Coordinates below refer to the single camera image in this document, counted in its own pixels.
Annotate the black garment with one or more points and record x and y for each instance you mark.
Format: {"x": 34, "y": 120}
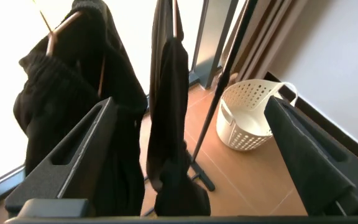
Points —
{"x": 169, "y": 109}
{"x": 57, "y": 93}

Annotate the white laundry basket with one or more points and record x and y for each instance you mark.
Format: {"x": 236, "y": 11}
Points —
{"x": 244, "y": 124}

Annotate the brown curtain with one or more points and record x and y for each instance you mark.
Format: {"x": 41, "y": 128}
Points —
{"x": 266, "y": 37}

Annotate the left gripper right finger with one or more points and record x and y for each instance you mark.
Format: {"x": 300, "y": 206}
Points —
{"x": 315, "y": 180}

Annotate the black clothes rack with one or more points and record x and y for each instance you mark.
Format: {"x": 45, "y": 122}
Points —
{"x": 225, "y": 74}

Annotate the pink clothes hanger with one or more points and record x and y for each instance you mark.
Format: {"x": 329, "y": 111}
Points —
{"x": 53, "y": 40}
{"x": 175, "y": 18}

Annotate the window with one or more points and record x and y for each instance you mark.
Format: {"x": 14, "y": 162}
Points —
{"x": 210, "y": 46}

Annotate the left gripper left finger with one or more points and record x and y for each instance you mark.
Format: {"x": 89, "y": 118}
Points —
{"x": 82, "y": 177}

